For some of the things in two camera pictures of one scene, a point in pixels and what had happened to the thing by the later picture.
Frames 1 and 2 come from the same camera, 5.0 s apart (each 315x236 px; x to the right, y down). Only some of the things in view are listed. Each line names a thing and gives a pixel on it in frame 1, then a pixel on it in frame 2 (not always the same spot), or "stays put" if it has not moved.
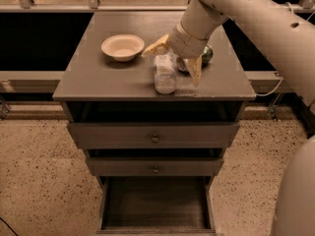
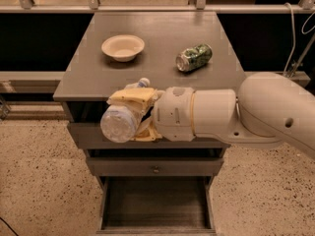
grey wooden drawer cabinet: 156,127 stays put
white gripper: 185,43 to 173,113
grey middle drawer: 155,166 stays put
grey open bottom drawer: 157,206 stays put
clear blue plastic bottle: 164,74 to 120,123
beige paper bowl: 122,47 stays put
